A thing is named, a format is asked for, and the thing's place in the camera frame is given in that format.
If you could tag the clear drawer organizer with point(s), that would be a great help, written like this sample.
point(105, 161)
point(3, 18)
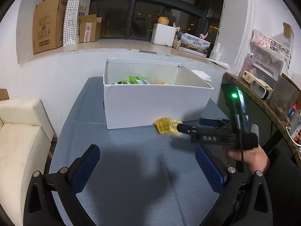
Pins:
point(269, 57)

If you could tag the white plastic bottle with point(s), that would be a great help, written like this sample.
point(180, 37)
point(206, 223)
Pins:
point(215, 54)

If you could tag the printed long flat box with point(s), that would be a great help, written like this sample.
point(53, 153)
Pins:
point(194, 45)

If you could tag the green triangular pea packet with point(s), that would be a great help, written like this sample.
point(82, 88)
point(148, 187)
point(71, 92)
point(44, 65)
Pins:
point(125, 82)

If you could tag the brown side cabinet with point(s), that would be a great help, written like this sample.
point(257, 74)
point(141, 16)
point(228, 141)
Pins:
point(272, 130)

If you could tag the white foam box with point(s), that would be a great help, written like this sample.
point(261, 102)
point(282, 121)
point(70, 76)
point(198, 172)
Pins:
point(163, 35)

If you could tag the yellow sunflower seed packet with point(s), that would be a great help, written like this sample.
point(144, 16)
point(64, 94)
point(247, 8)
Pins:
point(160, 83)

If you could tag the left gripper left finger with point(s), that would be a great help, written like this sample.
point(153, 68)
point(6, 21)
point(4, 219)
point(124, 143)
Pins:
point(40, 207)

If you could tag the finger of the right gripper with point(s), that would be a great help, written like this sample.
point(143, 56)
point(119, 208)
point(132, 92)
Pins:
point(186, 129)
point(214, 122)

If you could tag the pale jelly cup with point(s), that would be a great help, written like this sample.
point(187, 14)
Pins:
point(173, 131)

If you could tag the right hand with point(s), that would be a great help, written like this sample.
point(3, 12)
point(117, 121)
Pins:
point(256, 159)

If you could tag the orange round fruit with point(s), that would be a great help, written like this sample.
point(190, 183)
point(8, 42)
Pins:
point(163, 20)

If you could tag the cream sofa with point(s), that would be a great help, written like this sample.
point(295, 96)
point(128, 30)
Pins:
point(26, 136)

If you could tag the small open cardboard box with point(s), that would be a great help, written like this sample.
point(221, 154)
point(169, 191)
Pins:
point(90, 28)

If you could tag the white dotted paper bag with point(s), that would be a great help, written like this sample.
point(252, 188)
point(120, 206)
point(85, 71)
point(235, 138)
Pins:
point(74, 10)

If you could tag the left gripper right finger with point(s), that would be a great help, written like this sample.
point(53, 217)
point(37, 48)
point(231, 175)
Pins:
point(242, 201)

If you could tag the white cardboard box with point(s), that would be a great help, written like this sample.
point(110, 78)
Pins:
point(128, 106)

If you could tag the large brown cardboard box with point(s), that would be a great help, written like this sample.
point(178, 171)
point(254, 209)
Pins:
point(48, 25)

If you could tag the yellow jelly cup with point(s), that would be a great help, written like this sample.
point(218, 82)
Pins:
point(163, 125)

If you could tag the tissue pack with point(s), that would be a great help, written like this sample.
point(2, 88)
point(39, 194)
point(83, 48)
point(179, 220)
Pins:
point(202, 75)

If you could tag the green snack packet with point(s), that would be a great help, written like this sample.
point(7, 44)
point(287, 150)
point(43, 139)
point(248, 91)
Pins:
point(139, 80)

